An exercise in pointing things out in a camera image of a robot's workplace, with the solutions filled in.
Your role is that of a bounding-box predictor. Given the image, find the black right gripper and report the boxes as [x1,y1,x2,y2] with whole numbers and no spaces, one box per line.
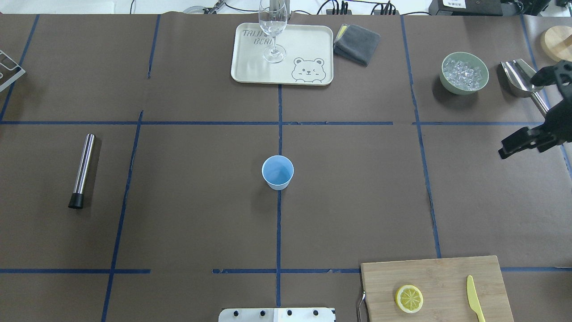
[498,101,572,160]

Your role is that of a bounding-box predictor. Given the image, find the wooden cup tree stand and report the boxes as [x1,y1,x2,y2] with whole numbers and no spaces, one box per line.
[541,25,572,62]

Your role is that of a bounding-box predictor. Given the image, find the light blue plastic cup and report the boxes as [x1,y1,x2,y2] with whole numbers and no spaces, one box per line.
[261,155,294,191]

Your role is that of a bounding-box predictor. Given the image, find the steel ice scoop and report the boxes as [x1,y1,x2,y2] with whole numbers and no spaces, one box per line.
[500,59,550,118]

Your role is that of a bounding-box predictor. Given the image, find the green bowl of ice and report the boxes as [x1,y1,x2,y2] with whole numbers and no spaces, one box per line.
[439,52,489,95]

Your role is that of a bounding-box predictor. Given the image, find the black box with label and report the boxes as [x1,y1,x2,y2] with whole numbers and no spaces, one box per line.
[428,0,503,17]

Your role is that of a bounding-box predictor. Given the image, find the bamboo cutting board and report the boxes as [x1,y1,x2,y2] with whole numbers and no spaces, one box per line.
[360,255,513,322]

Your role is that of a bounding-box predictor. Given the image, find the yellow plastic knife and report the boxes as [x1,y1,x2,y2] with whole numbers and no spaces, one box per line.
[466,275,486,322]

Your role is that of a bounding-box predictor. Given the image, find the grey folded cloth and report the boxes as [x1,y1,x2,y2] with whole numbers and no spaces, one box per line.
[333,24,381,67]

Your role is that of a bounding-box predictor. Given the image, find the cream bear tray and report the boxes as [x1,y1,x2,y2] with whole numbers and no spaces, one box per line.
[230,23,334,86]

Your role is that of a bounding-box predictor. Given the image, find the clear wine glass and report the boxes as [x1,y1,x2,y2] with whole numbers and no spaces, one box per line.
[259,0,288,64]

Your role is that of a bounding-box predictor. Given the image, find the steel muddler black tip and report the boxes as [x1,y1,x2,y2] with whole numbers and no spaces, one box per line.
[68,134,96,209]

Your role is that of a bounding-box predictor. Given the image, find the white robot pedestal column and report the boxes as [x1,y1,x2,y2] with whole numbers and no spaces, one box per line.
[218,307,336,322]

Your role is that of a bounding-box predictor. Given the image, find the white wire cup rack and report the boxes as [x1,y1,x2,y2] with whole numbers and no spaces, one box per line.
[0,50,26,92]

